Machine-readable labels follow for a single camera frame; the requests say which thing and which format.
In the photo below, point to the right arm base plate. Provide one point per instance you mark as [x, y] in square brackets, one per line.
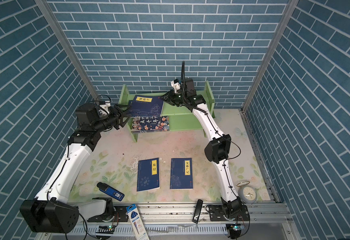
[221, 213]

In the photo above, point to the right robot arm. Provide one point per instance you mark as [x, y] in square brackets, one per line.
[218, 148]

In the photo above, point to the blue handheld device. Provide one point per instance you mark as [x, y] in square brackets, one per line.
[110, 191]

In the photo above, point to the dark blue book yellow label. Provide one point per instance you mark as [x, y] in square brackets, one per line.
[146, 106]

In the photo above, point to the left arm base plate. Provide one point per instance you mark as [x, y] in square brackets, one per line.
[118, 214]

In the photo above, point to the colourful illustrated book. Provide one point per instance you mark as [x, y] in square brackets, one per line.
[150, 124]

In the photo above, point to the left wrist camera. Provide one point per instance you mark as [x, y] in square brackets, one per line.
[103, 108]

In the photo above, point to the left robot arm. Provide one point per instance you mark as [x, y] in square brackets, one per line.
[49, 211]

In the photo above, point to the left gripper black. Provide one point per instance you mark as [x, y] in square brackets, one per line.
[116, 116]

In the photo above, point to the aluminium rail frame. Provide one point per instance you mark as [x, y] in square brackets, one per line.
[176, 218]

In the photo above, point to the blue white packaged box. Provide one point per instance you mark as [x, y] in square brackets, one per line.
[136, 223]

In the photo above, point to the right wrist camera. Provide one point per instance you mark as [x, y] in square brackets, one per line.
[176, 85]

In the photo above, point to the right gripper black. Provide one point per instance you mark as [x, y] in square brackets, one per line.
[169, 100]

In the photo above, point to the black remote stick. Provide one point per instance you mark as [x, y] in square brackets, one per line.
[197, 211]

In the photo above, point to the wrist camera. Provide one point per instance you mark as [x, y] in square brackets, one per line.
[176, 85]
[103, 108]

